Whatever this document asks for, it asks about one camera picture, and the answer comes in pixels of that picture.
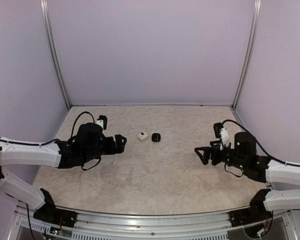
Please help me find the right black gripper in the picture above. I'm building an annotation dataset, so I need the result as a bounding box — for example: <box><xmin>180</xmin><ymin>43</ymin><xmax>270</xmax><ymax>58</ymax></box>
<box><xmin>195</xmin><ymin>140</ymin><xmax>248</xmax><ymax>171</ymax></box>

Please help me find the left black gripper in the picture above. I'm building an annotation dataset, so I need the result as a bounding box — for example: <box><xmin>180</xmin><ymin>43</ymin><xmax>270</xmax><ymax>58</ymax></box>
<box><xmin>82</xmin><ymin>134</ymin><xmax>127</xmax><ymax>164</ymax></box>

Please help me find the white earbud charging case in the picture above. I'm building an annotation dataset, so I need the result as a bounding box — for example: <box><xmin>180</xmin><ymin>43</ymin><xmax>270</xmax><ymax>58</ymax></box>
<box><xmin>137</xmin><ymin>132</ymin><xmax>149</xmax><ymax>141</ymax></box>

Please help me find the black earbud charging case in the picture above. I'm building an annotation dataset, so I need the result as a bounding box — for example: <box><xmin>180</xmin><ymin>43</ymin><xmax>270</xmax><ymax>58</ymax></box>
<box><xmin>151</xmin><ymin>132</ymin><xmax>161</xmax><ymax>143</ymax></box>

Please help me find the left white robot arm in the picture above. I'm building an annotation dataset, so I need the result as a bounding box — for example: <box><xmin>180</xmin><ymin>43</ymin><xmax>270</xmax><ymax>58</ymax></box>
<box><xmin>0</xmin><ymin>122</ymin><xmax>127</xmax><ymax>227</ymax></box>

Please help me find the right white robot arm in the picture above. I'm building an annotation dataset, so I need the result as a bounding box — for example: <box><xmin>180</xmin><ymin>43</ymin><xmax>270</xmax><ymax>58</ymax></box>
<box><xmin>194</xmin><ymin>132</ymin><xmax>300</xmax><ymax>226</ymax></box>

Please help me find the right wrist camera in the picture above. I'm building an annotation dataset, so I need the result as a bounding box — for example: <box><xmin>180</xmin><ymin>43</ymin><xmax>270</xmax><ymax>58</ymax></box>
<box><xmin>213</xmin><ymin>122</ymin><xmax>231</xmax><ymax>150</ymax></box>

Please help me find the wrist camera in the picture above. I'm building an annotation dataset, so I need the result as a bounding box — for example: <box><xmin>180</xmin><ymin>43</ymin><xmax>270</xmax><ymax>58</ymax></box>
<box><xmin>213</xmin><ymin>122</ymin><xmax>231</xmax><ymax>150</ymax></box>
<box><xmin>94</xmin><ymin>115</ymin><xmax>108</xmax><ymax>130</ymax></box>

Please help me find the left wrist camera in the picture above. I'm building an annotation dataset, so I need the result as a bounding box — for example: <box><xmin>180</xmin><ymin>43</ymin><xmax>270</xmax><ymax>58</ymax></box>
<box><xmin>94</xmin><ymin>115</ymin><xmax>108</xmax><ymax>130</ymax></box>

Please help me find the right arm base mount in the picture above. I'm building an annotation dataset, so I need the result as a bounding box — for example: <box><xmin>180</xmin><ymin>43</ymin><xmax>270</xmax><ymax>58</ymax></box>
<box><xmin>228</xmin><ymin>206</ymin><xmax>273</xmax><ymax>228</ymax></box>

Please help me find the front aluminium rail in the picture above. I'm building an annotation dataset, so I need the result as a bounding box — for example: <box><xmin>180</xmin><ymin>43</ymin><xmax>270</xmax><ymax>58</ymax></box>
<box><xmin>8</xmin><ymin>201</ymin><xmax>297</xmax><ymax>240</ymax></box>

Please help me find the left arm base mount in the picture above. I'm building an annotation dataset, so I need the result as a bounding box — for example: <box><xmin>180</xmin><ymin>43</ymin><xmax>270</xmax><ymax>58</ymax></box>
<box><xmin>33</xmin><ymin>207</ymin><xmax>78</xmax><ymax>228</ymax></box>

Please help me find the right aluminium frame post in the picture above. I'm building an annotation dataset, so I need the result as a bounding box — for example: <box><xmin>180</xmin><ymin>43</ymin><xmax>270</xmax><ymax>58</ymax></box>
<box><xmin>231</xmin><ymin>0</ymin><xmax>262</xmax><ymax>112</ymax></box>

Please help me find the aluminium frame post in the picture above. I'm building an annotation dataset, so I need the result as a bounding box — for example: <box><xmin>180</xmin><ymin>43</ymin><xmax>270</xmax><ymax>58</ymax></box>
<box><xmin>231</xmin><ymin>0</ymin><xmax>262</xmax><ymax>112</ymax></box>
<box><xmin>40</xmin><ymin>0</ymin><xmax>72</xmax><ymax>111</ymax></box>

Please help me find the left aluminium frame post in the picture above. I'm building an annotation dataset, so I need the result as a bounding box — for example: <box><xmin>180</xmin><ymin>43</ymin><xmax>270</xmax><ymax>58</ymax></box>
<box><xmin>40</xmin><ymin>0</ymin><xmax>72</xmax><ymax>111</ymax></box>

